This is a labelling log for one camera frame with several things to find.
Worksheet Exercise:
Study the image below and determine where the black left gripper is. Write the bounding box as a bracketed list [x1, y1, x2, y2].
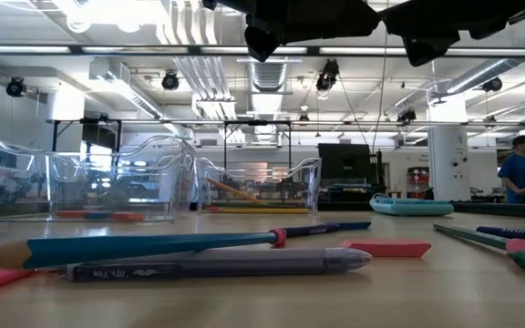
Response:
[201, 0, 381, 63]

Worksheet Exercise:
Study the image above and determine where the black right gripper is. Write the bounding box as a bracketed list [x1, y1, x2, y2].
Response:
[379, 0, 525, 67]

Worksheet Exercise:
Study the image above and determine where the blue crayon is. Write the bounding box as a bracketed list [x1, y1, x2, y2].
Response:
[475, 225, 525, 244]
[283, 220, 373, 239]

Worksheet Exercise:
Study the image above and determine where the blue pencil with red eraser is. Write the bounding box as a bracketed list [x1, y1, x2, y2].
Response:
[0, 228, 288, 271]

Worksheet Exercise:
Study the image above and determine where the blue eraser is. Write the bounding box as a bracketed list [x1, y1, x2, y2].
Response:
[83, 210, 114, 222]

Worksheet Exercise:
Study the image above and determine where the black ceiling spotlight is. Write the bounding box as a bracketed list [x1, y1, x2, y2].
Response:
[160, 70, 180, 92]
[5, 76, 27, 98]
[314, 57, 341, 92]
[480, 76, 504, 94]
[396, 108, 417, 125]

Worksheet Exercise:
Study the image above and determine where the black monitor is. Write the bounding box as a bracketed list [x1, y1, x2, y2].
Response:
[317, 142, 385, 188]

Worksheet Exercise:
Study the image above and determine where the white column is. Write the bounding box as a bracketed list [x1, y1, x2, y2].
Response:
[427, 93, 472, 202]

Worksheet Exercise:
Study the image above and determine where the red shelf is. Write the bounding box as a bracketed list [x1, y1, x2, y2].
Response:
[407, 165, 431, 200]

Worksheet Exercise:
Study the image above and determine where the clear plastic bin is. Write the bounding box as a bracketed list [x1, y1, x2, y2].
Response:
[46, 134, 198, 215]
[0, 130, 196, 223]
[193, 157, 323, 215]

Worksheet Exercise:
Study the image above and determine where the person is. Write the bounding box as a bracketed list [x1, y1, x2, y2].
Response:
[497, 134, 525, 205]

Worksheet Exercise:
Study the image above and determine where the teal calculator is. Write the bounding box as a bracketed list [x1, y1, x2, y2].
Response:
[368, 192, 455, 217]

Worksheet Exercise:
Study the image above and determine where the pink eraser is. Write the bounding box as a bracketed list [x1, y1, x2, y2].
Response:
[342, 239, 432, 259]

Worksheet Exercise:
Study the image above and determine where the translucent grey pen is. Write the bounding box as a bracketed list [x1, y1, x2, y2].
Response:
[64, 247, 374, 283]

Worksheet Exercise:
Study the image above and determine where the overhead light bar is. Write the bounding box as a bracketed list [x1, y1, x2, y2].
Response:
[0, 44, 525, 58]

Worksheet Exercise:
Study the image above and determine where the thin hanging cable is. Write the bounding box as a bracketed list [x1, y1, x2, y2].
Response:
[371, 31, 389, 154]

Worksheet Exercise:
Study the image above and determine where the silver ventilation duct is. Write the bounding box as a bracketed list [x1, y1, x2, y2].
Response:
[245, 57, 293, 143]

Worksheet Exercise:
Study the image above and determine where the black background rig frame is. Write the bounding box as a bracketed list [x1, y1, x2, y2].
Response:
[50, 117, 124, 154]
[222, 119, 293, 170]

